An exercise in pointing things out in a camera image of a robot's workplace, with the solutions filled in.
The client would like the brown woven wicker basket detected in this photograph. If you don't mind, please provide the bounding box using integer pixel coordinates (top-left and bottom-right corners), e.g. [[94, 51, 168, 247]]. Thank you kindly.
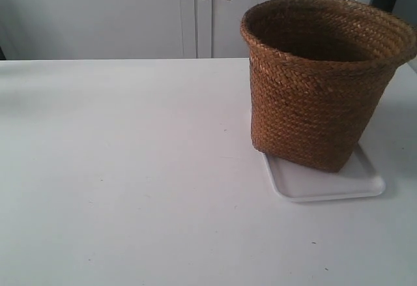
[[240, 0, 416, 172]]

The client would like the white rectangular plastic tray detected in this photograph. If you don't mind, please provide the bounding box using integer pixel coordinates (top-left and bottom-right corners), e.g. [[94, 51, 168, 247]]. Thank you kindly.
[[262, 144, 386, 203]]

